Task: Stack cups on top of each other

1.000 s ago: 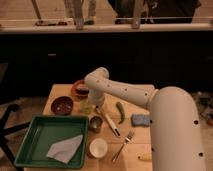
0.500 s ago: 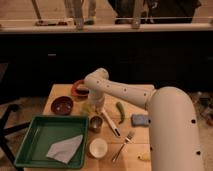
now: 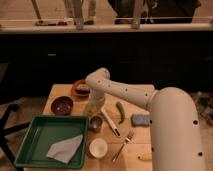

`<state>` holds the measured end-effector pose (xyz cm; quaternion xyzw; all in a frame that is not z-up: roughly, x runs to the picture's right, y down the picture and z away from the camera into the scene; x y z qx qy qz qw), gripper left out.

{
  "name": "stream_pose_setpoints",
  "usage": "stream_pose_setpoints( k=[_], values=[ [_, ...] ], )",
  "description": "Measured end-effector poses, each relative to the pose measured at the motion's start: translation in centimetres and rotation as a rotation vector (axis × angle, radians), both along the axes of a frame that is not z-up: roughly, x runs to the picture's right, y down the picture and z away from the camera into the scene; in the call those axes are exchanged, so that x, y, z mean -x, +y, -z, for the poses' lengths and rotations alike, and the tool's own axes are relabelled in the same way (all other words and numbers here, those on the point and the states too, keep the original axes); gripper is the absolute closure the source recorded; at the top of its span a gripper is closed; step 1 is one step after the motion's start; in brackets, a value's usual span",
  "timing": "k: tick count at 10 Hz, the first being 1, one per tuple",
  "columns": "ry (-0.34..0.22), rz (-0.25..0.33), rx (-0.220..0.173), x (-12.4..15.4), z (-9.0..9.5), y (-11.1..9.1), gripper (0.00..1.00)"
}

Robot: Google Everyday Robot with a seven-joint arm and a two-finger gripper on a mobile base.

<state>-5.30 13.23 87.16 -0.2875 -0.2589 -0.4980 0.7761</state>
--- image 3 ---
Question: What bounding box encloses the black office chair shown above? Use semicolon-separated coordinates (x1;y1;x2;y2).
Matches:
0;62;32;171

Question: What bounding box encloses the dark red bowl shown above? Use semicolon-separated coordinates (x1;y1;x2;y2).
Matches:
51;96;73;115

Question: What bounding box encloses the small metal cup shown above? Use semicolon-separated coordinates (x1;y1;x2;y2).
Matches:
89;116;103;133

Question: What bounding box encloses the green pepper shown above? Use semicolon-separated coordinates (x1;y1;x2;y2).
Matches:
116;102;125;124

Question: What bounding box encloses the grey cloth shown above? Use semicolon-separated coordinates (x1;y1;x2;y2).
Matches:
46;134;83;164

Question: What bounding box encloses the white handled kitchen tool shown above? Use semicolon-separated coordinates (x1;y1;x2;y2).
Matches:
101;107;121;137

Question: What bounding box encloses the green plastic tray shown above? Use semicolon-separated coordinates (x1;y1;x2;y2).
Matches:
14;115;89;169

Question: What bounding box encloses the wooden table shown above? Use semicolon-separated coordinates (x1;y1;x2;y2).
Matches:
23;83;180;171

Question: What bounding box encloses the orange bowl with contents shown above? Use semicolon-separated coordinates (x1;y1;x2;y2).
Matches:
71;79;90;97

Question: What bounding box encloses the blue sponge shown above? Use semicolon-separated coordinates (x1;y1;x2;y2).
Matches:
131;114;150;127

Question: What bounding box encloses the silver fork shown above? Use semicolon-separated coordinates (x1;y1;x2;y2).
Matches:
112;131;134;162

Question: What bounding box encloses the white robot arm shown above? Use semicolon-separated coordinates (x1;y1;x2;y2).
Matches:
86;68;206;171

